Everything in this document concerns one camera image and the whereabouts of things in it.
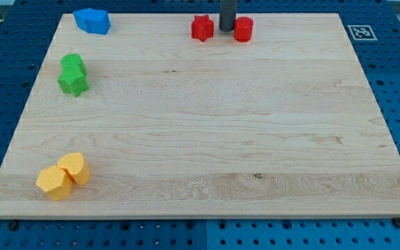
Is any yellow hexagon block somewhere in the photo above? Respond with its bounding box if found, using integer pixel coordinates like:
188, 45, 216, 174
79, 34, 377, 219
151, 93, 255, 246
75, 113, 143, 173
36, 165, 72, 201

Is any green cylinder block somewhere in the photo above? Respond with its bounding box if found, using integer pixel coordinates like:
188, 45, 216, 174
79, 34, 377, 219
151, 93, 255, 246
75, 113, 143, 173
60, 53, 87, 76

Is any green star block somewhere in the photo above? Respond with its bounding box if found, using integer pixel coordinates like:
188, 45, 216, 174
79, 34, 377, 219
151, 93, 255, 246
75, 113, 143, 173
57, 70, 90, 97

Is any blue moon block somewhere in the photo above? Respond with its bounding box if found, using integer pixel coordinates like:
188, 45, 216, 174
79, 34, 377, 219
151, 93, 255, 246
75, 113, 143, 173
86, 9, 110, 35

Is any red cylinder block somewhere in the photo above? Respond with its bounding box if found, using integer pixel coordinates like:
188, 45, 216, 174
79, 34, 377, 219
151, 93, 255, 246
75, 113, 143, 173
233, 17, 253, 42

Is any white fiducial marker tag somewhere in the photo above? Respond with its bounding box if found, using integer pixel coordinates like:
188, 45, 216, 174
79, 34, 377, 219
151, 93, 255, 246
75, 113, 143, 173
348, 24, 377, 41

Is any red star block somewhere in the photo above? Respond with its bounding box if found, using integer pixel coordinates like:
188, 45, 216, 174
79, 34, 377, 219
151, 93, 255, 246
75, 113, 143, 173
191, 15, 214, 42

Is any blue cube block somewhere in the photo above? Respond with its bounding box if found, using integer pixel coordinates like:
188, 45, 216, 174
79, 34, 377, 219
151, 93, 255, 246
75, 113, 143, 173
73, 8, 92, 33

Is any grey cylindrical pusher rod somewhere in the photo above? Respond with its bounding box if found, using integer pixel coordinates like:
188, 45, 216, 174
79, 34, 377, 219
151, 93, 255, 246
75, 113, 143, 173
219, 0, 238, 32

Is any yellow heart block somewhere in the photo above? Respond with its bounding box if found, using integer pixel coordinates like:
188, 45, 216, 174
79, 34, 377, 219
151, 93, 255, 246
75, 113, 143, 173
58, 152, 91, 185

